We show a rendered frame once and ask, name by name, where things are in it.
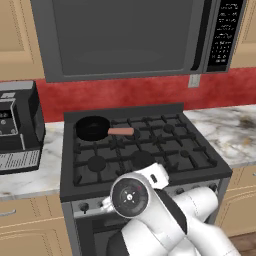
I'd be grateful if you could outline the black oven door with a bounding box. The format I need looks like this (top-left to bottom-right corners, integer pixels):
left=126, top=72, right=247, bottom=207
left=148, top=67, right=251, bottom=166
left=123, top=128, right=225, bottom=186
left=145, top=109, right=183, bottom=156
left=75, top=209, right=222, bottom=256

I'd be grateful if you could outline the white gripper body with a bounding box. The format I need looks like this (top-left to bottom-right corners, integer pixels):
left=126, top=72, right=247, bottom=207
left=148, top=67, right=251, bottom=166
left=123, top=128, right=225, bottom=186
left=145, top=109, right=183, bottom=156
left=100, top=195, right=114, bottom=214

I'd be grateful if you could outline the black microwave door handle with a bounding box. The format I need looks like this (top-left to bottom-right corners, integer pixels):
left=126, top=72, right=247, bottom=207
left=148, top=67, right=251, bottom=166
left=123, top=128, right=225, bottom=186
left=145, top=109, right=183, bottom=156
left=190, top=0, right=213, bottom=72

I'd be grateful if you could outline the beige wall cupboard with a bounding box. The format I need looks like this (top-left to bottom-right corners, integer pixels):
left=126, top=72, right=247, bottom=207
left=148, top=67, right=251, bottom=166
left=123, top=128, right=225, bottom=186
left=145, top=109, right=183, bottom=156
left=0, top=0, right=46, bottom=82
left=229, top=0, right=256, bottom=70

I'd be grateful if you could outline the beige drawer front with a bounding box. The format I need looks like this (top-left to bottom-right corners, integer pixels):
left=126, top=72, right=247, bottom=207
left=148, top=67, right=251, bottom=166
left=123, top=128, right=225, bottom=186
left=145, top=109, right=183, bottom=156
left=0, top=194, right=65, bottom=229
left=228, top=165, right=256, bottom=192

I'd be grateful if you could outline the silver drawer handle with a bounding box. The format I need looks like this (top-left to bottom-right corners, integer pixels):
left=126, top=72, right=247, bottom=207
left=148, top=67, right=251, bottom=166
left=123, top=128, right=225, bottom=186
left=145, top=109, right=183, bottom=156
left=0, top=208, right=17, bottom=218

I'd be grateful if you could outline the grey microwave oven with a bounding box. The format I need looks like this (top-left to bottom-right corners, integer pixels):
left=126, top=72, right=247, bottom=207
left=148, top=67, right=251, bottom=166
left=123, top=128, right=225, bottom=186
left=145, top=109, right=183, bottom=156
left=29, top=0, right=249, bottom=84

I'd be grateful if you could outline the black coffee machine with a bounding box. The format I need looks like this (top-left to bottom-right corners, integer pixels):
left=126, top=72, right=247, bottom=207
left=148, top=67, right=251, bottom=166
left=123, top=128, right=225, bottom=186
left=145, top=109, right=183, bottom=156
left=0, top=80, right=47, bottom=176

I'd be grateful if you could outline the dark grey gas stove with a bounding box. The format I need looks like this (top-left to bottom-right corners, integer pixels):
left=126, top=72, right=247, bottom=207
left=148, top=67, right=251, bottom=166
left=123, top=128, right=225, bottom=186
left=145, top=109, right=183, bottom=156
left=59, top=102, right=234, bottom=256

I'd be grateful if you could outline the beige base cupboard door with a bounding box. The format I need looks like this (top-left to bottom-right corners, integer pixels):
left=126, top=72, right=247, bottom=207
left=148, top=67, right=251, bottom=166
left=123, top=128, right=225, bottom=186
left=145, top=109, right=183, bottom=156
left=214, top=185, right=256, bottom=238
left=0, top=217, right=73, bottom=256

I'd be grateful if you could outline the black pan with brown handle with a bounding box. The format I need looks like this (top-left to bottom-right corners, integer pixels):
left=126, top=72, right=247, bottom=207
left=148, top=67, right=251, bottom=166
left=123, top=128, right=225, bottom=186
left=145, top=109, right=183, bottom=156
left=75, top=115, right=136, bottom=142

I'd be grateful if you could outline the grey wall socket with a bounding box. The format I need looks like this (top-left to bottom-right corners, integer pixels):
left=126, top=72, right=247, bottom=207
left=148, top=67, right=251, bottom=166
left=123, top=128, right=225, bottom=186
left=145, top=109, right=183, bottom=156
left=187, top=73, right=202, bottom=89

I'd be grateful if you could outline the grey microwave door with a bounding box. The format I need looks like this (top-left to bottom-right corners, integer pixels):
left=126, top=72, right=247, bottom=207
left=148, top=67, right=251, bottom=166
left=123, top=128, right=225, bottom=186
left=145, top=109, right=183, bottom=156
left=30, top=0, right=214, bottom=83

